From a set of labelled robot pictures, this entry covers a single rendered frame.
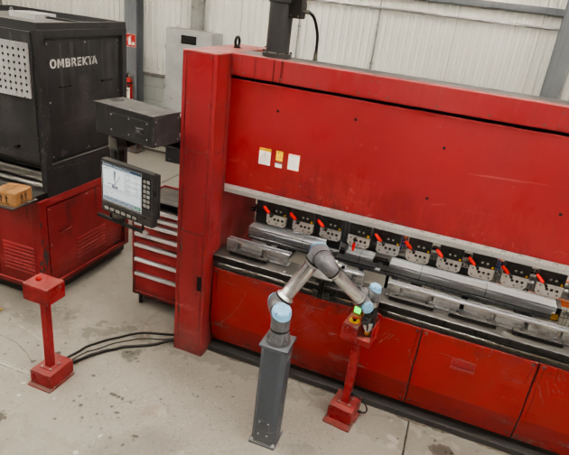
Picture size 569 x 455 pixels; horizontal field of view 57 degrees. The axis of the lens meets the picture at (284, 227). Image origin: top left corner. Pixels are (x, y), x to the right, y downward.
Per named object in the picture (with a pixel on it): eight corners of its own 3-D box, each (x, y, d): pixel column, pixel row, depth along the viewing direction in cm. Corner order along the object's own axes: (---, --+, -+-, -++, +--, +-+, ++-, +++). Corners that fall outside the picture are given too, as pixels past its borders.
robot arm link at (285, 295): (265, 314, 316) (321, 246, 303) (262, 301, 329) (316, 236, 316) (281, 323, 321) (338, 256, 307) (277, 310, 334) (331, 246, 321)
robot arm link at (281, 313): (271, 332, 307) (274, 313, 302) (268, 320, 320) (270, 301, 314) (291, 332, 310) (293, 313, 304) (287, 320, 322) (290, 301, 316)
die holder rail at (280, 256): (226, 249, 399) (227, 237, 395) (229, 246, 404) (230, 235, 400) (287, 266, 384) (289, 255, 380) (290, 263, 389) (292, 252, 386)
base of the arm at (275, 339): (285, 350, 309) (287, 337, 305) (262, 343, 313) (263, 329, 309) (293, 337, 323) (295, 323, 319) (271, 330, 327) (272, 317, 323)
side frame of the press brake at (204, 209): (172, 348, 423) (182, 48, 331) (221, 299, 497) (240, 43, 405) (200, 357, 416) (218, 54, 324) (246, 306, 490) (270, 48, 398)
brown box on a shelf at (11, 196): (-19, 202, 402) (-22, 187, 397) (8, 192, 424) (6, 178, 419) (12, 210, 394) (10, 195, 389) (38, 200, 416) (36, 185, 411)
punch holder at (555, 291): (533, 292, 325) (541, 269, 318) (532, 286, 332) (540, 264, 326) (559, 299, 321) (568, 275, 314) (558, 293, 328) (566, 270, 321)
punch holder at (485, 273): (466, 275, 336) (473, 252, 330) (467, 270, 344) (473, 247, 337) (490, 282, 332) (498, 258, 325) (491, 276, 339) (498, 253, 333)
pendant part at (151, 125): (96, 224, 362) (91, 99, 328) (123, 214, 382) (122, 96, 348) (151, 246, 340) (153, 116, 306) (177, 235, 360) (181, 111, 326)
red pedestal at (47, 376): (26, 385, 368) (15, 282, 335) (53, 364, 390) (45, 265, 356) (50, 394, 362) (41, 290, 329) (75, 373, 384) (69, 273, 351)
